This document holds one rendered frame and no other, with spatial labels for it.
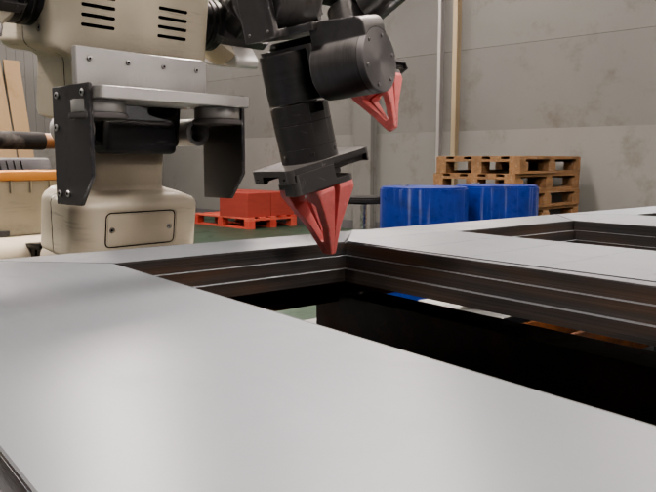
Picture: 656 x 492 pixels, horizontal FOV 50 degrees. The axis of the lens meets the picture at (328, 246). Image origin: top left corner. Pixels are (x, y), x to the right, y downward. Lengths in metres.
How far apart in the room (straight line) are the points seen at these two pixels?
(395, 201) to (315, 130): 3.35
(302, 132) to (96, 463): 0.48
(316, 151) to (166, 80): 0.48
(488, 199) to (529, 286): 3.73
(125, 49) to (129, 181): 0.20
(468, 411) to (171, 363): 0.13
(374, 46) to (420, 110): 8.47
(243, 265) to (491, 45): 8.02
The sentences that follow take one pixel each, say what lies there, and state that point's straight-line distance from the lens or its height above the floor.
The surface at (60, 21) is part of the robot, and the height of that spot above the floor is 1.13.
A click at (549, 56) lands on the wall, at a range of 8.28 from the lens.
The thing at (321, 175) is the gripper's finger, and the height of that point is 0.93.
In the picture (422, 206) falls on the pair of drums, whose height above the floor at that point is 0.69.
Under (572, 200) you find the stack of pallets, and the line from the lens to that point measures 7.67.
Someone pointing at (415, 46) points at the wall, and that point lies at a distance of 9.24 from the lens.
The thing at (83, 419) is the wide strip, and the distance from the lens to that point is 0.26.
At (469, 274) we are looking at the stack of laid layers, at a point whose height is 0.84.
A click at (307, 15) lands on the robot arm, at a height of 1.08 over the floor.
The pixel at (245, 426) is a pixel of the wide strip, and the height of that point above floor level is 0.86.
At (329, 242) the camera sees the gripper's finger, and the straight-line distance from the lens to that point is 0.70.
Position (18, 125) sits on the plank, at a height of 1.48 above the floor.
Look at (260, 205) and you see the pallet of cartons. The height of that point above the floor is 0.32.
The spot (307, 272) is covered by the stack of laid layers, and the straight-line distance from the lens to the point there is 0.73.
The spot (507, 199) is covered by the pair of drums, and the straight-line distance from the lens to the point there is 4.34.
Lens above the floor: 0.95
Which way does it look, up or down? 7 degrees down
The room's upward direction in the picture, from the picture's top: straight up
